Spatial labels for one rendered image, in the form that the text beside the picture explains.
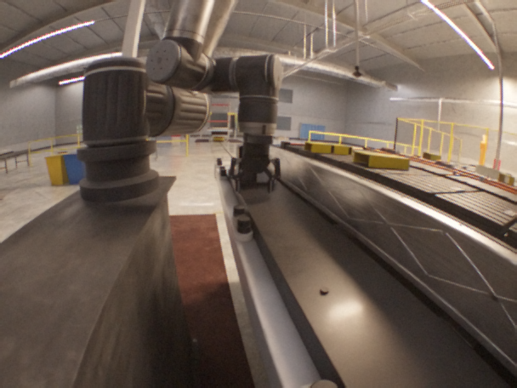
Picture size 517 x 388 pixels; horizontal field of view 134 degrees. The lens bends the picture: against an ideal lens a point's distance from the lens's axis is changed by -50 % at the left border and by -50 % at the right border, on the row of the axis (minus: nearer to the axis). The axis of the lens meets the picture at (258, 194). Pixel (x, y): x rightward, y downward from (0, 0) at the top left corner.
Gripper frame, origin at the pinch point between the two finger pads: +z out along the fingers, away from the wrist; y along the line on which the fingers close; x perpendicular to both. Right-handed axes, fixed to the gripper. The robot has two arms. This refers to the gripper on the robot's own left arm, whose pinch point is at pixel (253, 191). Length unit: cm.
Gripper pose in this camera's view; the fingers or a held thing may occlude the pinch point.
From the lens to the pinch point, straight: 64.6
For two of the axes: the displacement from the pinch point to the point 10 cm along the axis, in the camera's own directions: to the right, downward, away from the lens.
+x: 2.0, 3.0, -9.3
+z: -0.5, 9.5, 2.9
